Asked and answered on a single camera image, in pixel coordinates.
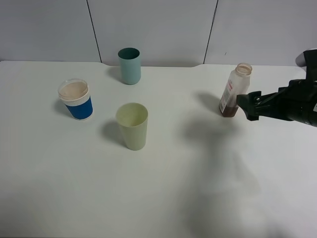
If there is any clear plastic drink bottle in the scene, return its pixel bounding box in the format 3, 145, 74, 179
219, 63, 252, 118

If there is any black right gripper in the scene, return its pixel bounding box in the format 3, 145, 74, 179
236, 79, 317, 127

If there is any pale green plastic cup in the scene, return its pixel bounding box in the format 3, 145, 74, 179
115, 103, 149, 151

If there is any blue sleeved paper cup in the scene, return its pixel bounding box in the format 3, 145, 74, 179
58, 79, 93, 120

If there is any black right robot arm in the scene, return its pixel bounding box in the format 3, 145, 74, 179
236, 49, 317, 127

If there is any teal plastic cup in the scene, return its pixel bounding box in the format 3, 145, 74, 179
118, 48, 141, 85

